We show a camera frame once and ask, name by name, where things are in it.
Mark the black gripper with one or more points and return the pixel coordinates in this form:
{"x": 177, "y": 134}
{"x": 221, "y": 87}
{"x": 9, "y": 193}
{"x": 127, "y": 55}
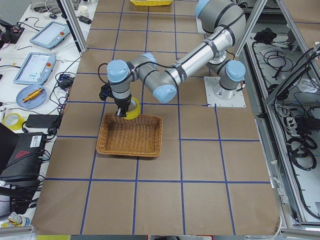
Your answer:
{"x": 122, "y": 103}

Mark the yellow tape roll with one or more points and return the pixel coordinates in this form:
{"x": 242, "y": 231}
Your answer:
{"x": 135, "y": 112}
{"x": 13, "y": 121}

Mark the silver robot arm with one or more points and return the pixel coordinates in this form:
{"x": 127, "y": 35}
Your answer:
{"x": 222, "y": 20}

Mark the yellow tape roll on desk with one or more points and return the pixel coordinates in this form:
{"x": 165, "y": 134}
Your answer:
{"x": 13, "y": 121}

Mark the brown wicker basket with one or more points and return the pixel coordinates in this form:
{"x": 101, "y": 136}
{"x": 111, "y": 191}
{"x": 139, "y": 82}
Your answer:
{"x": 139, "y": 137}

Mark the black power adapter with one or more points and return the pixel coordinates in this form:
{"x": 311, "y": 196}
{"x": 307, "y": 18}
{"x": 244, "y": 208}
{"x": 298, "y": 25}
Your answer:
{"x": 41, "y": 121}

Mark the blue plate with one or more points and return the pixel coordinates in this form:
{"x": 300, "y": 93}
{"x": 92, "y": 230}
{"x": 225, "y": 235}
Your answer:
{"x": 38, "y": 101}

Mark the brass cylinder tool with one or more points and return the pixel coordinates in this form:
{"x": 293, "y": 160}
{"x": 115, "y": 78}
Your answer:
{"x": 33, "y": 95}

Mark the lower teach pendant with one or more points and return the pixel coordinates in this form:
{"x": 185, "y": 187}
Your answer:
{"x": 36, "y": 69}

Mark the teach pendant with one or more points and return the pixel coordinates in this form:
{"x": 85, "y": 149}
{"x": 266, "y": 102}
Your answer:
{"x": 36, "y": 69}
{"x": 51, "y": 35}

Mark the upper teach pendant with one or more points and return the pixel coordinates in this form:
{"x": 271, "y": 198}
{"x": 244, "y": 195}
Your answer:
{"x": 51, "y": 35}

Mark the black computer box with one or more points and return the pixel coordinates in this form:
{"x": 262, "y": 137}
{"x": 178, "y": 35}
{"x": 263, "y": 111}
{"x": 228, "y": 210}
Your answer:
{"x": 20, "y": 155}

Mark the white paper cup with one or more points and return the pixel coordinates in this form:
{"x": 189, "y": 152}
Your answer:
{"x": 83, "y": 9}

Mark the yellow plastic basket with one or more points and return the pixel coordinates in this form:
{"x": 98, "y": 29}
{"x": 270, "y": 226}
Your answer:
{"x": 151, "y": 3}

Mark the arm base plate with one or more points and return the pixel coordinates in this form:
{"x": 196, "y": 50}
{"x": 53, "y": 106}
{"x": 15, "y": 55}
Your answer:
{"x": 199, "y": 26}
{"x": 216, "y": 96}

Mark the aluminium frame post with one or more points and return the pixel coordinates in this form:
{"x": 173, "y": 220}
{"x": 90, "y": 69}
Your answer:
{"x": 69, "y": 15}

